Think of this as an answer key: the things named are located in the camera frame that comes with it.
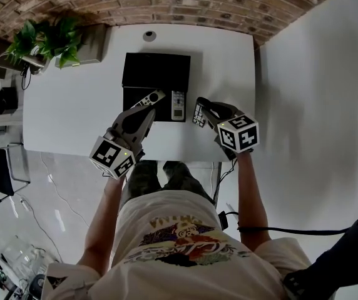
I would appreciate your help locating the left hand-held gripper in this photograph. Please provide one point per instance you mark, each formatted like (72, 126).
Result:
(105, 155)

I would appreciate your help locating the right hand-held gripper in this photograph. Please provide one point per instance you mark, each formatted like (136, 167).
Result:
(238, 133)

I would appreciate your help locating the black remote control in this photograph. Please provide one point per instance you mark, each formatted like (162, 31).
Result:
(197, 117)

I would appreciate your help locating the beige remote control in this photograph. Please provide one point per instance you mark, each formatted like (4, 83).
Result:
(149, 98)

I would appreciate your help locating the black box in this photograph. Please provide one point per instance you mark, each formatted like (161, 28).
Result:
(154, 67)

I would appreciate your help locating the person's right forearm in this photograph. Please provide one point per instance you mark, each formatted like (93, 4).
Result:
(252, 198)

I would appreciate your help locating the person's left forearm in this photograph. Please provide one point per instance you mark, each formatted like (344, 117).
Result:
(100, 227)

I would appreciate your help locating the dark camouflage trousers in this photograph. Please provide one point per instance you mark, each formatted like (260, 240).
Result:
(141, 180)

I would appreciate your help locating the silver desk lamp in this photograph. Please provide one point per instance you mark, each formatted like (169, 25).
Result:
(36, 66)

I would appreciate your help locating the green potted plant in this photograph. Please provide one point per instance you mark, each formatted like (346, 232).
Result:
(57, 39)

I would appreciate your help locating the black desk organizer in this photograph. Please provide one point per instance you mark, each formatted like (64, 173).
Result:
(5, 102)

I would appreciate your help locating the white power strip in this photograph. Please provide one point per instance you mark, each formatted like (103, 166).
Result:
(25, 205)

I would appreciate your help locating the white printed t-shirt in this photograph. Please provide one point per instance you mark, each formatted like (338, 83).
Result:
(182, 277)

